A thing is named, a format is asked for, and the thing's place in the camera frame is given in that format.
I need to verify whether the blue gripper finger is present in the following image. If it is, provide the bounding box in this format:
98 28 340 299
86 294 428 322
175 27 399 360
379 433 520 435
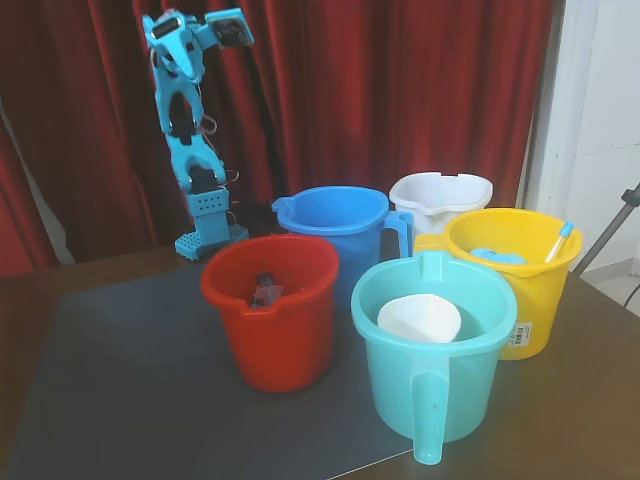
172 42 205 84
152 47 176 77

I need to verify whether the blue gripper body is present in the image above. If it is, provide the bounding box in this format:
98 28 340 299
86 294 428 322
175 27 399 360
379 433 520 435
141 12 211 54

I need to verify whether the red curtain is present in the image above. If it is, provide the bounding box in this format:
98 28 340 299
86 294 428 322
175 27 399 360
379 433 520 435
0 0 566 276

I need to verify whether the blue plastic jug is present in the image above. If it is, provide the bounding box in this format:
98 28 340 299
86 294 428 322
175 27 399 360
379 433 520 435
271 185 415 311

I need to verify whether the clear syringe black plunger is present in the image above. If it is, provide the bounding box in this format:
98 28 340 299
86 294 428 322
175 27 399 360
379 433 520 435
251 271 285 309

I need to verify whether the white plastic bucket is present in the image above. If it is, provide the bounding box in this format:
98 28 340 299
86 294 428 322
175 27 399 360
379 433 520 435
389 171 495 236

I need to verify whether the red plastic bucket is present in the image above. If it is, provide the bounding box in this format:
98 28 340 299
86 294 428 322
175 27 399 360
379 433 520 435
200 235 341 393

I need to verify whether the white paper bowl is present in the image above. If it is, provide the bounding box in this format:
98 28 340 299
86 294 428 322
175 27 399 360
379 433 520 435
377 293 462 345

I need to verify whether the dark grey mat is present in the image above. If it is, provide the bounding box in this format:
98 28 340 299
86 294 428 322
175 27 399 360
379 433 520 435
0 259 481 480

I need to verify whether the teal plastic jug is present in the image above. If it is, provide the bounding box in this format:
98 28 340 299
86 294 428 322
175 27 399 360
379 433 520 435
350 251 519 465

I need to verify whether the blue-capped pen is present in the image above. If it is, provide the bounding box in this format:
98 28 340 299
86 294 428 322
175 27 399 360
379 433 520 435
544 220 576 264

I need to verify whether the yellow plastic bucket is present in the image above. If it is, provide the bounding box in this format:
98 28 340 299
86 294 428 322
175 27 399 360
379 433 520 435
413 207 584 361

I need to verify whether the grey tripod leg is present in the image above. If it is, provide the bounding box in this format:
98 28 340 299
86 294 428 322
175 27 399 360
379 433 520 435
574 182 640 276

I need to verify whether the blue-framed wrist camera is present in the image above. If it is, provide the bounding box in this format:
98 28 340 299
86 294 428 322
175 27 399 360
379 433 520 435
203 7 253 50

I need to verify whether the thin black cable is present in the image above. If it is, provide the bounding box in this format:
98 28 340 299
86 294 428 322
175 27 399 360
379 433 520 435
622 277 640 314

